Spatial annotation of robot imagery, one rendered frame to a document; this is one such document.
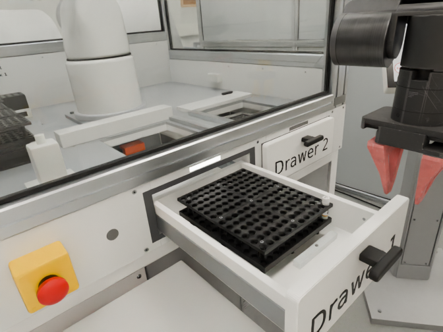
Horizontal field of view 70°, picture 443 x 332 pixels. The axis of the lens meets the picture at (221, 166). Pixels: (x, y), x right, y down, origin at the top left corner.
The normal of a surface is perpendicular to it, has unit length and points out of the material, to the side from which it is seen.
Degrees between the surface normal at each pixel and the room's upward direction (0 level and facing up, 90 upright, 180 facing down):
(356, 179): 90
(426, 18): 89
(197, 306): 0
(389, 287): 3
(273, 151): 90
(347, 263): 90
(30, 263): 0
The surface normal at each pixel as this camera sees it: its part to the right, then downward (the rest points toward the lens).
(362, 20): -0.48, -0.44
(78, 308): 0.66, 0.27
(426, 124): -0.36, 0.41
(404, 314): -0.07, -0.88
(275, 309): -0.75, 0.33
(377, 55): -0.53, 0.77
